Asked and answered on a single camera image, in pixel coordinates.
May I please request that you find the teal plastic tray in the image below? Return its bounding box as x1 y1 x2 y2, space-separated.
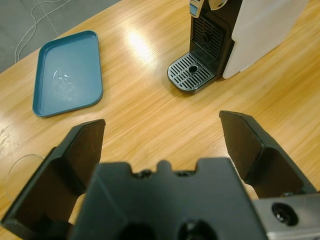
31 30 104 118

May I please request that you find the metal drip tray grille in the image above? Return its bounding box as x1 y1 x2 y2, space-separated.
166 53 216 92

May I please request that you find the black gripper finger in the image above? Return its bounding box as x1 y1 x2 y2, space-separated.
218 110 317 200
1 118 106 235

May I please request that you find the thin white floor cable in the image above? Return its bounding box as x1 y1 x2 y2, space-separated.
14 0 72 62

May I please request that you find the clear glass cup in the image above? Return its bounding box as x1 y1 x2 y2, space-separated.
5 152 48 201

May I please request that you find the white capsule coffee machine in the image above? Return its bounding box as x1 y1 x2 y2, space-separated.
166 0 315 96

